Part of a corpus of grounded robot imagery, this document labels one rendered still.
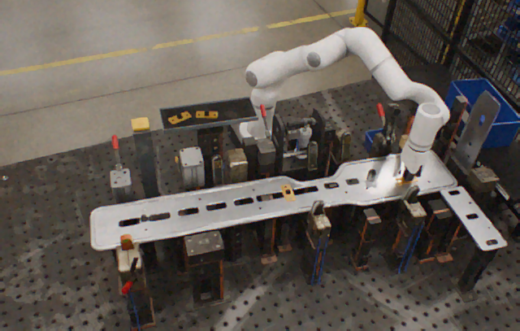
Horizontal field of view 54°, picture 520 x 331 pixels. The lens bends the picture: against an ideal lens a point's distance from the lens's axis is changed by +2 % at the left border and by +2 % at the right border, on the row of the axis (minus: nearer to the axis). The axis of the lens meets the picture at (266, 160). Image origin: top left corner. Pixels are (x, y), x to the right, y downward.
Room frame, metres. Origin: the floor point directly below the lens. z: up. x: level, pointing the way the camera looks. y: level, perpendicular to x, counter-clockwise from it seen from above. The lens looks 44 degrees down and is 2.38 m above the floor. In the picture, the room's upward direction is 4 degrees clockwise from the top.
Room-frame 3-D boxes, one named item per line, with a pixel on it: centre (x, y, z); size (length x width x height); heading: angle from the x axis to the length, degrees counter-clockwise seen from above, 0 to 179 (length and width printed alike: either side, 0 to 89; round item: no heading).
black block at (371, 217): (1.20, -0.40, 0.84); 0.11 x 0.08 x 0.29; 19
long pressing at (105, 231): (1.27, -0.07, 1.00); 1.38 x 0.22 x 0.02; 109
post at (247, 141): (1.45, 0.07, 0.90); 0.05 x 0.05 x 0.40; 19
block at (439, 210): (1.27, -0.66, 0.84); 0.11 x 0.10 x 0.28; 19
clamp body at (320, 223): (1.13, -0.20, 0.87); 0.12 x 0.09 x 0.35; 19
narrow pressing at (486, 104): (1.50, -0.78, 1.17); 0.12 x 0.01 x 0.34; 19
